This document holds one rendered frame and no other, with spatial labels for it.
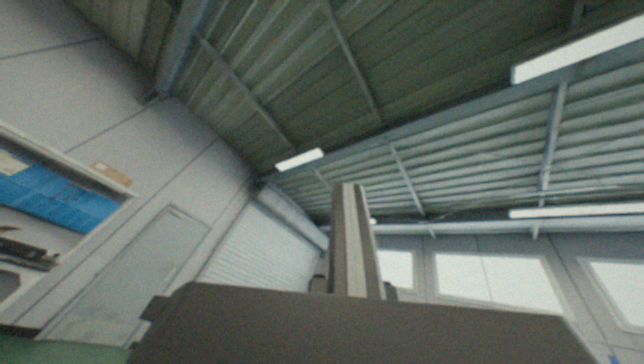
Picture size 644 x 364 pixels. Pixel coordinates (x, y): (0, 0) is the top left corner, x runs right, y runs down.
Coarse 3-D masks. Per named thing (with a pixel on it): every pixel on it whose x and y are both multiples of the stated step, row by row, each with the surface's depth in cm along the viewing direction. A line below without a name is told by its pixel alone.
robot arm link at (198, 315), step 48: (192, 288) 4; (240, 288) 4; (144, 336) 4; (192, 336) 4; (240, 336) 4; (288, 336) 4; (336, 336) 4; (384, 336) 4; (432, 336) 4; (480, 336) 4; (528, 336) 4; (576, 336) 4
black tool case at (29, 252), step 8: (0, 240) 180; (8, 240) 188; (0, 248) 180; (8, 248) 182; (16, 248) 186; (24, 248) 190; (32, 248) 194; (40, 248) 209; (16, 256) 186; (24, 256) 189; (32, 256) 193; (40, 256) 198
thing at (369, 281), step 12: (348, 192) 9; (360, 192) 9; (360, 204) 8; (360, 216) 8; (360, 228) 7; (360, 240) 7; (372, 240) 7; (360, 252) 6; (372, 252) 6; (360, 264) 6; (372, 264) 6; (360, 276) 6; (372, 276) 6; (360, 288) 5; (372, 288) 5; (384, 288) 6; (396, 288) 6
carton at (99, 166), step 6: (96, 162) 253; (102, 162) 257; (96, 168) 252; (102, 168) 256; (108, 168) 261; (102, 174) 255; (108, 174) 259; (114, 174) 264; (120, 174) 269; (114, 180) 262; (120, 180) 267; (126, 180) 272; (126, 186) 281
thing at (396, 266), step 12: (384, 252) 532; (396, 252) 513; (408, 252) 494; (384, 264) 509; (396, 264) 491; (408, 264) 473; (384, 276) 488; (396, 276) 471; (408, 276) 455; (408, 288) 438
